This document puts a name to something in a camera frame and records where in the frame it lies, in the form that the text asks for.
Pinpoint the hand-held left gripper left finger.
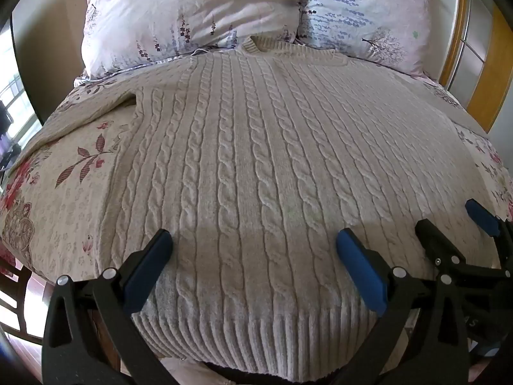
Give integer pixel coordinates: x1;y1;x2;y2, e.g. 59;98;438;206
42;228;175;385

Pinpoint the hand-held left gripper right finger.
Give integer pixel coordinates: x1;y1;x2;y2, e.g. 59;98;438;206
336;228;470;385

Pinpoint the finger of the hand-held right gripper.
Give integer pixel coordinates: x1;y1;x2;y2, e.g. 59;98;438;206
464;199;513;257
414;218;506;278

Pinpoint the cream cable-knit sweater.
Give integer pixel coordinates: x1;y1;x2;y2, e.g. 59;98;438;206
8;35;506;373

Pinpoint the wooden headboard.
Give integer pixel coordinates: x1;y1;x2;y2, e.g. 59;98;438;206
438;0;513;134

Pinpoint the dark wooden chair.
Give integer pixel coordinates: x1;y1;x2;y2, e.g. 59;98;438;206
0;254;55;355

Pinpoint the bright window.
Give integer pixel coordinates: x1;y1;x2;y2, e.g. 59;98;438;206
0;34;46;177

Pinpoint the pale blue floral pillow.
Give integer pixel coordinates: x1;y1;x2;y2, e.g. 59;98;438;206
296;0;442;80

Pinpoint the pink floral pillow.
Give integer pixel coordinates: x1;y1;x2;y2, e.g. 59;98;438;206
79;0;308;81

